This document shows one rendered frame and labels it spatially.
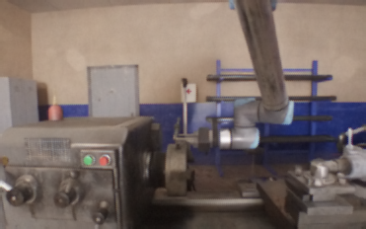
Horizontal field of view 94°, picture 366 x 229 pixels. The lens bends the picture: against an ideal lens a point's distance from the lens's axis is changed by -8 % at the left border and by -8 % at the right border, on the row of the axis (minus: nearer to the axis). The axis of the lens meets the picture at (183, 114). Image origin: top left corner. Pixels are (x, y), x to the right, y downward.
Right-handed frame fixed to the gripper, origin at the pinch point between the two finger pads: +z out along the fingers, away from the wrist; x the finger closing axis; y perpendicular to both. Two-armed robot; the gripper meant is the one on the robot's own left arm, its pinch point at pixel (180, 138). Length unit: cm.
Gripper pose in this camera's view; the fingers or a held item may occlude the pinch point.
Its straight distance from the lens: 85.3
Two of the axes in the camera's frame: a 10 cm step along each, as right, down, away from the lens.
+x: 1.0, -4.1, 9.1
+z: -9.9, 0.2, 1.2
